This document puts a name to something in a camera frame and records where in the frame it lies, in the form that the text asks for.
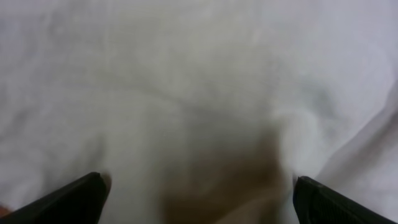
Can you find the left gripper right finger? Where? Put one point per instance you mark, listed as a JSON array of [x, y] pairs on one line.
[[315, 203]]

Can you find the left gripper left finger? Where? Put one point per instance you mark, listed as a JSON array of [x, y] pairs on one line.
[[79, 202]]

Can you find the beige khaki shorts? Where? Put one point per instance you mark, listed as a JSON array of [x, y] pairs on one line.
[[195, 111]]

